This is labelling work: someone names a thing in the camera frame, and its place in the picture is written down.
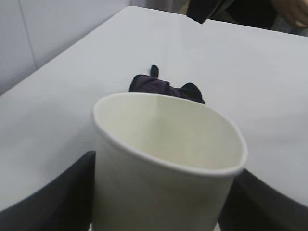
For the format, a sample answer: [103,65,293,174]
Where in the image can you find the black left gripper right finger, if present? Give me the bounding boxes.
[217,168,308,231]

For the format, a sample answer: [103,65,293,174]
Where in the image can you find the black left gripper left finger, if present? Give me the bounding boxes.
[0,151,96,231]

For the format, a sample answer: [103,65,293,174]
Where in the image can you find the white paper cup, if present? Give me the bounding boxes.
[91,93,249,231]

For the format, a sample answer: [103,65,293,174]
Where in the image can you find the purple and black cloth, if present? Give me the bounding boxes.
[128,64,206,105]

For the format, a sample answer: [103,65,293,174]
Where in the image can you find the blurry seated person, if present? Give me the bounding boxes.
[274,0,308,37]

